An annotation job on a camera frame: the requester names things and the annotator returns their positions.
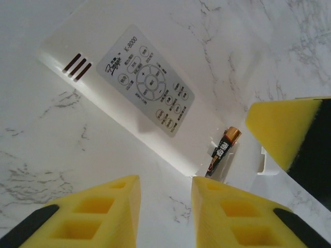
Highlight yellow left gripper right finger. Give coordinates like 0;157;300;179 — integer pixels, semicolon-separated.
192;176;331;248

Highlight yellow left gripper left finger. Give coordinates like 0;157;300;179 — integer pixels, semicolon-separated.
0;175;142;248

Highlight black gold AAA battery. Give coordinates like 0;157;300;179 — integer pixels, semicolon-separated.
205;126;243;179

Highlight white remote control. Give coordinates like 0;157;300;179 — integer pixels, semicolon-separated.
35;0;281;181

